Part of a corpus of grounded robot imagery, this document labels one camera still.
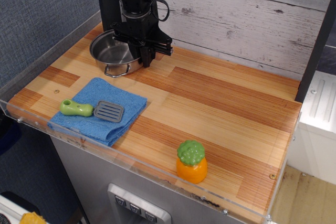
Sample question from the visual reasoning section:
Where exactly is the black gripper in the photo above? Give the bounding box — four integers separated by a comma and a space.
113, 10, 173, 68

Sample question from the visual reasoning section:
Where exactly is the stainless steel pot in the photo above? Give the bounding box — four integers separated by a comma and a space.
89, 30, 143, 78

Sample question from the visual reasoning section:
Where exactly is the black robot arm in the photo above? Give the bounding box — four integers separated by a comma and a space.
112, 0, 173, 68

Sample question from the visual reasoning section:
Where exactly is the orange pineapple salt shaker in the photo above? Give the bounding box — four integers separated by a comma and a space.
176, 140, 208, 184

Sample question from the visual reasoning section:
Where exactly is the blue folded cloth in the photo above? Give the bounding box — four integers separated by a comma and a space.
48, 78, 147, 147

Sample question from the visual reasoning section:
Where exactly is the grey cabinet with dispenser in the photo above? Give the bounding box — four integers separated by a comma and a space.
51, 137, 238, 223

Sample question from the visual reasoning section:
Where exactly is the white box with metal plate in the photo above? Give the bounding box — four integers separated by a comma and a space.
287, 71, 335, 184

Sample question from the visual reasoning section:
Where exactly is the yellow black object bottom left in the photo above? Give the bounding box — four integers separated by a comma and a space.
1, 191, 47, 223

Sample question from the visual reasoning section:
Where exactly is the green handled grey spatula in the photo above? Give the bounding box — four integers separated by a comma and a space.
60, 99, 124, 123

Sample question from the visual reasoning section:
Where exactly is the dark vertical post right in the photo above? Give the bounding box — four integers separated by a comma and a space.
295, 0, 335, 103

